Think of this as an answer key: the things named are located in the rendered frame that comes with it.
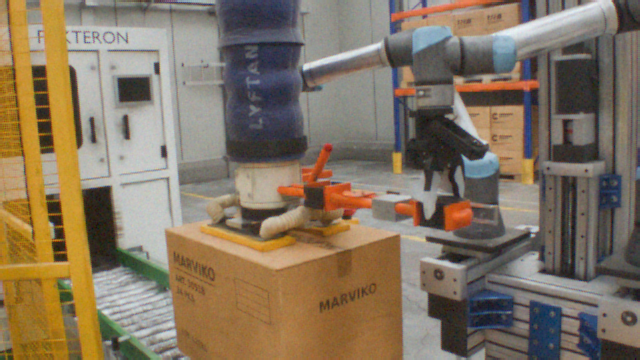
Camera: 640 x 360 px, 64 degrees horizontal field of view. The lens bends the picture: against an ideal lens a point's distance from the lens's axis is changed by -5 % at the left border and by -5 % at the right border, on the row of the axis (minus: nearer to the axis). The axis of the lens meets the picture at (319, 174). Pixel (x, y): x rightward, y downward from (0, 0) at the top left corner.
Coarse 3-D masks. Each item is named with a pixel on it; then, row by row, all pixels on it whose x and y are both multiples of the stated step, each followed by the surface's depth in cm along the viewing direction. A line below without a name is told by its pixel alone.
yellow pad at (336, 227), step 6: (312, 222) 150; (318, 222) 149; (336, 222) 148; (294, 228) 152; (300, 228) 149; (312, 228) 145; (318, 228) 144; (324, 228) 144; (330, 228) 144; (336, 228) 145; (342, 228) 146; (348, 228) 147; (318, 234) 143; (324, 234) 142; (330, 234) 143
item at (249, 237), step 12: (228, 216) 151; (204, 228) 153; (216, 228) 150; (228, 228) 147; (252, 228) 139; (228, 240) 143; (240, 240) 138; (252, 240) 135; (264, 240) 133; (276, 240) 134; (288, 240) 135; (264, 252) 130
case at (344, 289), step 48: (192, 240) 148; (336, 240) 138; (384, 240) 138; (192, 288) 152; (240, 288) 130; (288, 288) 119; (336, 288) 128; (384, 288) 139; (192, 336) 157; (240, 336) 134; (288, 336) 119; (336, 336) 129; (384, 336) 140
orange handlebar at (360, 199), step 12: (312, 168) 176; (288, 192) 139; (300, 192) 135; (348, 192) 128; (360, 192) 124; (372, 192) 122; (348, 204) 122; (360, 204) 118; (408, 204) 112; (456, 216) 99; (468, 216) 100
